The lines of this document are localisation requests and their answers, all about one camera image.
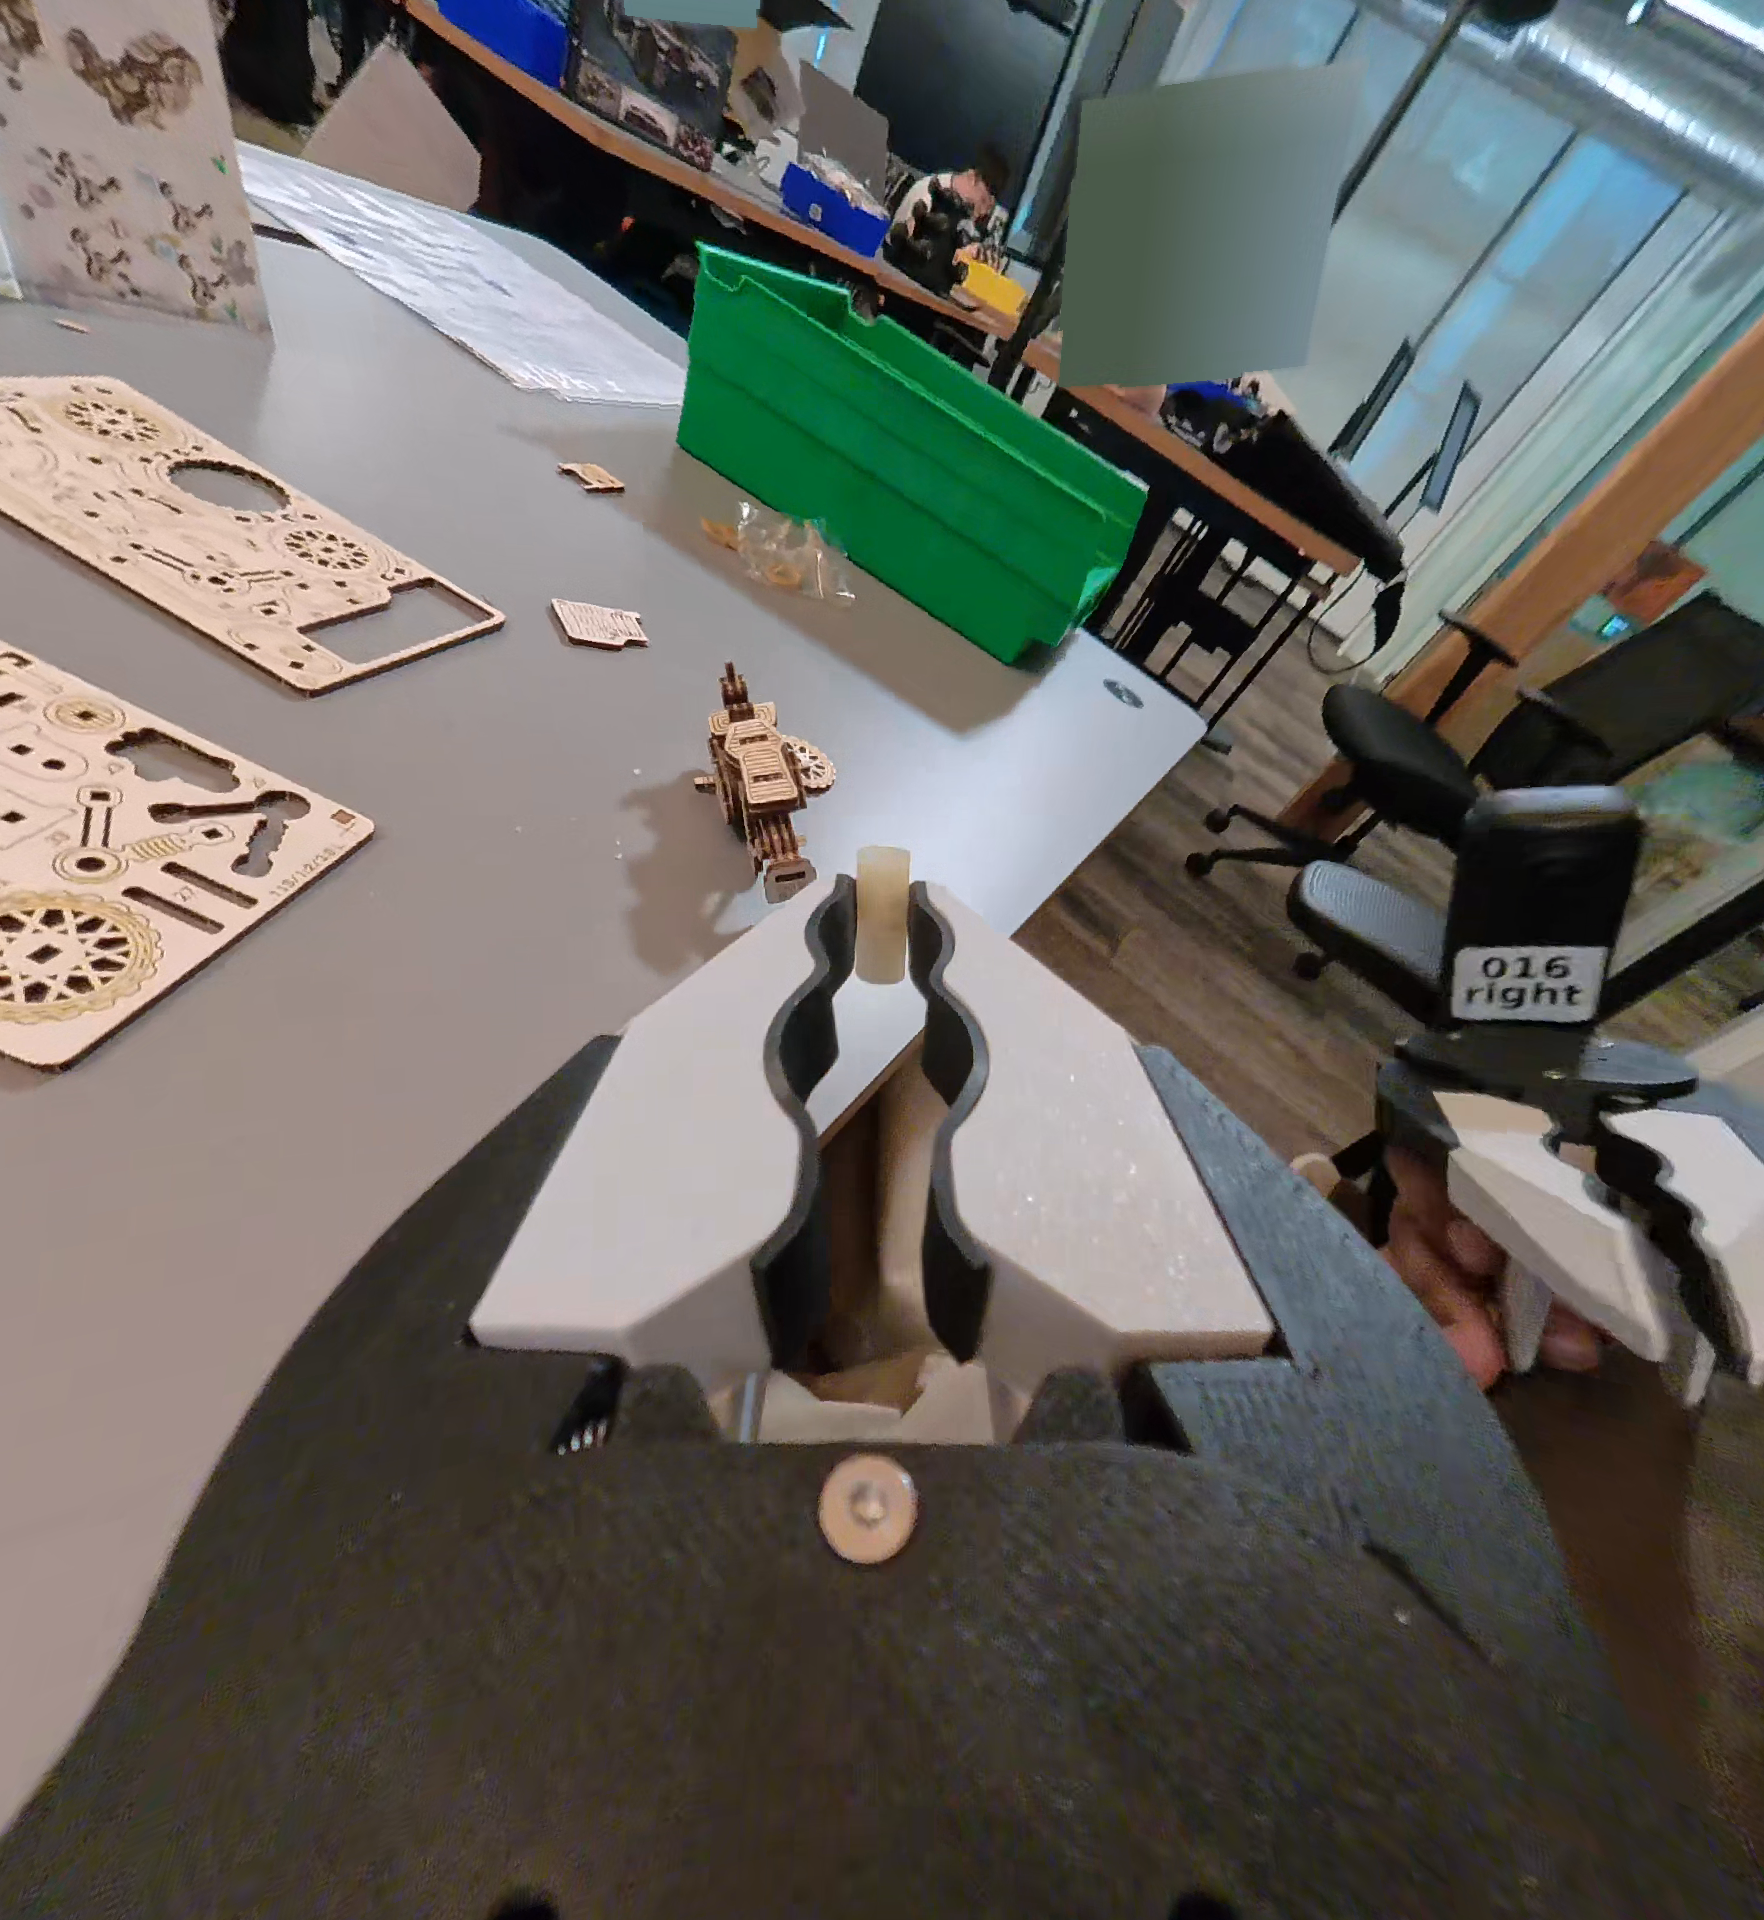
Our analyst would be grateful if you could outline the dark printed box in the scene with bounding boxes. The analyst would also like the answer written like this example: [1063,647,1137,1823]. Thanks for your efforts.
[567,6,742,163]

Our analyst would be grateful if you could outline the small wooden model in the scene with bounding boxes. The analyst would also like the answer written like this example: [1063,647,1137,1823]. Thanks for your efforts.
[693,664,825,906]

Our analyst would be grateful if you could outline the wooden puzzle sheet large gear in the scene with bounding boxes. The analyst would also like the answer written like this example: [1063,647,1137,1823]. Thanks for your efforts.
[0,600,378,1076]

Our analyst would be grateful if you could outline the green plastic bin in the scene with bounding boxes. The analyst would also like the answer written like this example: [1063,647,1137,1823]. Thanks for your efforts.
[676,244,1151,666]

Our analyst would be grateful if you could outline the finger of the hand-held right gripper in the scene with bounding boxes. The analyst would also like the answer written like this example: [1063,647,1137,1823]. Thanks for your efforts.
[1429,1087,1679,1368]
[1595,1108,1764,1390]

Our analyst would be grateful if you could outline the large blue bin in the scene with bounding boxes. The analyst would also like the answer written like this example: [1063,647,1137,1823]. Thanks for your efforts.
[440,0,569,89]

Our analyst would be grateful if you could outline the wooden puzzle sheet round hole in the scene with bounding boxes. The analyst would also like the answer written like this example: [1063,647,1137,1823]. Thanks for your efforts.
[0,375,509,700]

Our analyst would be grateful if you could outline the white instruction sheet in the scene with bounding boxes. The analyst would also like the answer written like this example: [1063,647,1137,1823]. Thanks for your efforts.
[239,145,689,409]

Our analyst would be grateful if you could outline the person's right hand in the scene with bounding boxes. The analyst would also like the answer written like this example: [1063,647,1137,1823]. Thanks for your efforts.
[1385,1149,1607,1392]

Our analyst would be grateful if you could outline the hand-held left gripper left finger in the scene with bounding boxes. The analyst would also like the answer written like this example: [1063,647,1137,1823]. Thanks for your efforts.
[469,878,851,1373]

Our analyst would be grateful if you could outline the clear bag of rubber bands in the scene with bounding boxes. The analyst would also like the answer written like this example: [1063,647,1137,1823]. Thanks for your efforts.
[700,502,856,606]

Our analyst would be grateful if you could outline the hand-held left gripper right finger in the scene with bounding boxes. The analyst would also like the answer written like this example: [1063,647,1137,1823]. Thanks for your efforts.
[910,882,1280,1373]

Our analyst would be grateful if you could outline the grey cardboard sheet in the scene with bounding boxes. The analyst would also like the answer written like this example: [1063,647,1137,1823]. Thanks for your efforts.
[300,44,482,212]
[799,63,892,198]

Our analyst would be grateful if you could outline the grey desk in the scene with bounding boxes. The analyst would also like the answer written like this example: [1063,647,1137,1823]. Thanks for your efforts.
[0,141,1213,1915]

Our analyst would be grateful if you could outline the long wooden table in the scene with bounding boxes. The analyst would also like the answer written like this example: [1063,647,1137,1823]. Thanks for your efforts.
[401,0,1365,580]

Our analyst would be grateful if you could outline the wooden beam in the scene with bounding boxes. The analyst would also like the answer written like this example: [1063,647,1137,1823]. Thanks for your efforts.
[1287,241,1764,841]

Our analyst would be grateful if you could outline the black bag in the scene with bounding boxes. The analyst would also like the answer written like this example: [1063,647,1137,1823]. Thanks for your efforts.
[1167,381,1409,580]

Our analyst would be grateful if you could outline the small blue bin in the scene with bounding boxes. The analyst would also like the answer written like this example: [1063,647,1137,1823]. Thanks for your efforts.
[780,161,892,257]

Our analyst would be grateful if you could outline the black mesh office chair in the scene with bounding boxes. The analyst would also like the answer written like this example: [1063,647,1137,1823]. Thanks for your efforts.
[1287,855,1483,1030]

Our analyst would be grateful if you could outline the printed instruction sheets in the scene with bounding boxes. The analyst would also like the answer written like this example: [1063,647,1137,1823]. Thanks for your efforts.
[0,0,276,335]

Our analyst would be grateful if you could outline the small cream cylinder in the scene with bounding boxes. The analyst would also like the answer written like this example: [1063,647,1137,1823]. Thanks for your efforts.
[854,847,913,985]

